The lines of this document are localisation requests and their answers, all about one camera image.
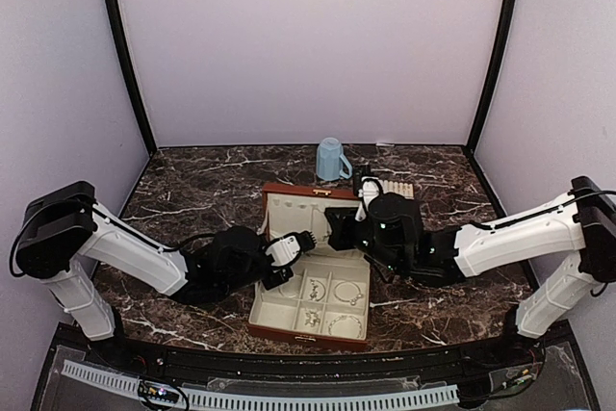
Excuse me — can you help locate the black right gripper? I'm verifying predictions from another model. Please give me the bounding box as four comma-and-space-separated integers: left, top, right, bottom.
324, 207, 406, 276

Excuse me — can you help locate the red jewelry display tray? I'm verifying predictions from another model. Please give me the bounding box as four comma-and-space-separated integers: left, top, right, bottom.
377, 179, 415, 199

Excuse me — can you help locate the red jewelry box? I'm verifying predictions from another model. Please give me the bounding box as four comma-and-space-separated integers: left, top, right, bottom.
248, 183, 371, 351

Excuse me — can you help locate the gold crystal pendant earring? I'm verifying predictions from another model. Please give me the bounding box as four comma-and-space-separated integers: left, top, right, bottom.
302, 309, 322, 329

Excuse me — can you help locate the light blue faceted mug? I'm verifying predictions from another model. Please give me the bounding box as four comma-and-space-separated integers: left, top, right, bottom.
316, 137, 352, 182

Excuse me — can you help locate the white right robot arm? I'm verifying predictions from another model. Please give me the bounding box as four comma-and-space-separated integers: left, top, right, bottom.
324, 175, 615, 367

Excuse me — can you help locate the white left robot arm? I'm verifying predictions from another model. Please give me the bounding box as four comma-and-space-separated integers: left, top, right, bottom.
9, 181, 317, 369

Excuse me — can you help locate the silver bangle back right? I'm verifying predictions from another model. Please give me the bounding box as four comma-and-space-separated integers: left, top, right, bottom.
333, 281, 365, 306

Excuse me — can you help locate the silver bangle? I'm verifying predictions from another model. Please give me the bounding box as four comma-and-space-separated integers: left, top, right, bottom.
333, 281, 365, 306
327, 315, 364, 339

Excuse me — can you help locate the silver bangle front right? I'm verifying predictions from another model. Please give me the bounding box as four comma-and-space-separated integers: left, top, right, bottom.
327, 315, 364, 339

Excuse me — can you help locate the silver chain bracelet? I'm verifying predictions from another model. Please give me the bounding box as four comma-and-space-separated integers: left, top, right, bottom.
306, 278, 328, 304

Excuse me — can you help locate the white perforated cable rail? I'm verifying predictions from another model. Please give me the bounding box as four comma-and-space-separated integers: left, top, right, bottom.
61, 360, 460, 410

